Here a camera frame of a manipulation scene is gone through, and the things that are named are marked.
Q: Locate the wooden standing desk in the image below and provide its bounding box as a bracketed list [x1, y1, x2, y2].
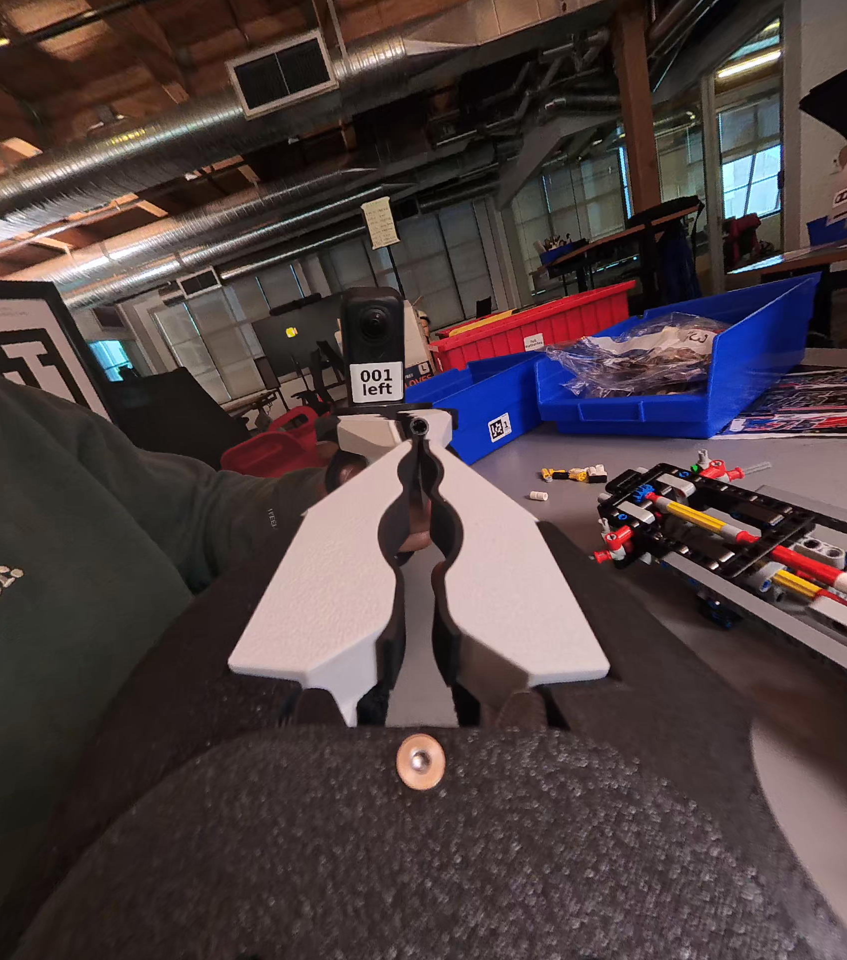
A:
[539, 202, 702, 294]

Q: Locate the colourful sticker sheet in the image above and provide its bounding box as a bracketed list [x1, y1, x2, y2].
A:
[719, 365, 847, 438]

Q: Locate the red black backpack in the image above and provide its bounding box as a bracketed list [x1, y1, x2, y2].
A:
[722, 213, 766, 271]

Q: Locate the black white framed poster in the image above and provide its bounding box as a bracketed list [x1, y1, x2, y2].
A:
[0, 279, 113, 421]

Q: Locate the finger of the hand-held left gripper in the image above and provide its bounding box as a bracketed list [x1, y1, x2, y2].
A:
[402, 409, 456, 453]
[335, 414, 404, 459]

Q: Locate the long wooden table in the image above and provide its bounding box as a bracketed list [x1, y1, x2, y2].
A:
[727, 240, 847, 282]

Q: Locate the person's left forearm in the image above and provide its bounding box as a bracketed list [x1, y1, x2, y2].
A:
[127, 442, 335, 594]

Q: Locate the lego car chassis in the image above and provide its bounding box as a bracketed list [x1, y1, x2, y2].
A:
[592, 450, 847, 702]

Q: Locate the white paper sign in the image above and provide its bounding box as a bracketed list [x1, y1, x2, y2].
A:
[359, 196, 401, 249]

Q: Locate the silver ventilation duct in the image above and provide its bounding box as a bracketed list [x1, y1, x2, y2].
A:
[0, 172, 425, 305]
[0, 45, 620, 219]

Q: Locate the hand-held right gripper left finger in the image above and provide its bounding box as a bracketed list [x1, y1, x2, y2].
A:
[227, 438, 425, 727]

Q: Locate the white air vent grille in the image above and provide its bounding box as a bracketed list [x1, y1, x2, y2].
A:
[224, 30, 338, 117]

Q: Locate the blue plastic bin square tag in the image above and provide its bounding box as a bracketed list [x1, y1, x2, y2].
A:
[393, 352, 545, 466]

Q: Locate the red plastic caddy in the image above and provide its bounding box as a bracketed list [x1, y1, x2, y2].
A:
[221, 405, 335, 477]

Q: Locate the clear bag of lego parts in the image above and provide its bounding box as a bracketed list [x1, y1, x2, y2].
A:
[543, 311, 732, 397]

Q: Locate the person's left hand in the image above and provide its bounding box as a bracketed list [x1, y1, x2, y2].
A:
[322, 442, 368, 496]

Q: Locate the wooden pillar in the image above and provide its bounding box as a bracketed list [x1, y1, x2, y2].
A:
[611, 0, 661, 219]

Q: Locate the person's green sweatshirt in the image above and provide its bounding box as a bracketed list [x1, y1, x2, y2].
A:
[0, 375, 203, 954]

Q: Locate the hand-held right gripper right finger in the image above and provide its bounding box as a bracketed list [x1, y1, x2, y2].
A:
[423, 441, 612, 727]

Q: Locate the red plastic bin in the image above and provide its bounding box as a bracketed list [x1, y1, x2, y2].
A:
[427, 279, 638, 374]

